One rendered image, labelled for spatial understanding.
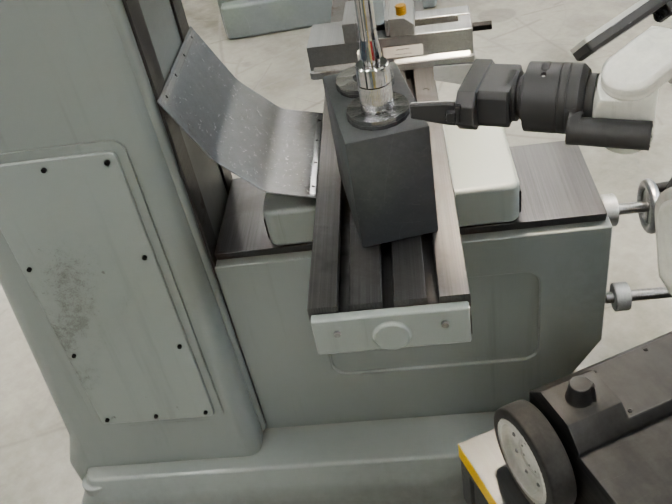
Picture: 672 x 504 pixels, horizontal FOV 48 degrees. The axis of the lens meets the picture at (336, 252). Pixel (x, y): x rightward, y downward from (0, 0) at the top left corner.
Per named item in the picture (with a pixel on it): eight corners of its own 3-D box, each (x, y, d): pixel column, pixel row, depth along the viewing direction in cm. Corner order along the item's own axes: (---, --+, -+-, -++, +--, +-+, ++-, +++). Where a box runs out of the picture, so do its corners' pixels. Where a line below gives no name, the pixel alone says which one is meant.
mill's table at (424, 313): (422, 8, 202) (419, -22, 197) (476, 345, 106) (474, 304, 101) (337, 19, 205) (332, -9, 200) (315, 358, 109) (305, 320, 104)
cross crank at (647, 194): (659, 209, 166) (665, 164, 159) (676, 243, 157) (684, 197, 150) (585, 217, 168) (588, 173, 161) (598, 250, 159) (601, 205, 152)
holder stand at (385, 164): (406, 158, 132) (394, 52, 119) (439, 232, 115) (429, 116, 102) (339, 173, 131) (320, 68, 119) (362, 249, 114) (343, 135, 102)
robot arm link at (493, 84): (478, 39, 100) (570, 41, 96) (480, 103, 106) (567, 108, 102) (452, 84, 92) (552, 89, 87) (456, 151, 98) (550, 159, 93)
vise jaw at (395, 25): (414, 10, 164) (412, -7, 161) (415, 34, 154) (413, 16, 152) (387, 14, 164) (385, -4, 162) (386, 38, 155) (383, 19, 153)
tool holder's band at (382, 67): (369, 59, 106) (368, 52, 105) (396, 64, 103) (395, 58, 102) (348, 73, 103) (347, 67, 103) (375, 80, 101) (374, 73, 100)
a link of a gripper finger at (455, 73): (434, 84, 106) (477, 86, 103) (432, 63, 104) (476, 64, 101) (437, 78, 107) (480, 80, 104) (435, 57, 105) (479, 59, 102)
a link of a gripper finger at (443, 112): (410, 98, 97) (457, 100, 95) (412, 119, 99) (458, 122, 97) (406, 104, 96) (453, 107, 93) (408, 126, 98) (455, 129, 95)
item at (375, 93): (374, 94, 109) (369, 59, 106) (400, 100, 106) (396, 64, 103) (354, 109, 107) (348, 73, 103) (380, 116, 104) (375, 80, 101)
